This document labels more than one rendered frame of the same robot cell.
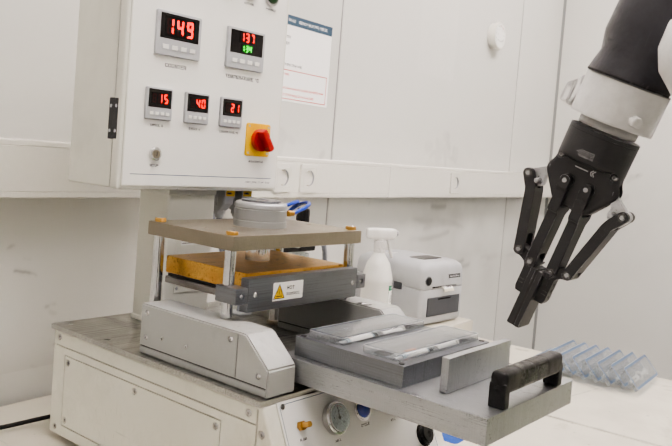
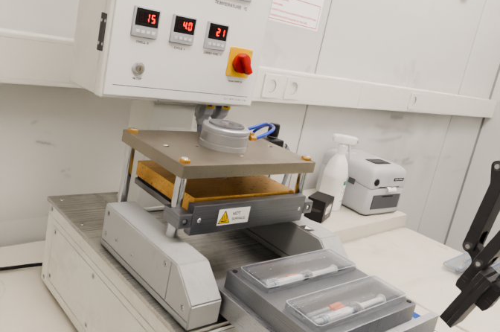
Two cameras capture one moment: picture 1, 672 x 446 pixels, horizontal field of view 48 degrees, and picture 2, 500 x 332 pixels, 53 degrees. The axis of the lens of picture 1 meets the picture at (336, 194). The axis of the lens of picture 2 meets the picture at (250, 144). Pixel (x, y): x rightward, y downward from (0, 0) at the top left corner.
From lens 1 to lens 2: 0.36 m
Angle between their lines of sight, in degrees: 12
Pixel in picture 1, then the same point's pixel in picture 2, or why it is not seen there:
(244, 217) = (207, 138)
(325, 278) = (273, 205)
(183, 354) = (129, 260)
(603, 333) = not seen: outside the picture
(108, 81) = not seen: outside the picture
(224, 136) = (207, 56)
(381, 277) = (338, 174)
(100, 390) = (72, 263)
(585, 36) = not seen: outside the picture
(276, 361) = (202, 295)
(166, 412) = (111, 304)
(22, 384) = (39, 228)
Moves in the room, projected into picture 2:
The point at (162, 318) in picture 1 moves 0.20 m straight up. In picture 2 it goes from (118, 222) to (139, 91)
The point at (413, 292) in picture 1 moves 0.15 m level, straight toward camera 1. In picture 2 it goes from (362, 188) to (359, 201)
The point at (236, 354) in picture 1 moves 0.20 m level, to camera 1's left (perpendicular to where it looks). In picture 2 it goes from (168, 279) to (27, 240)
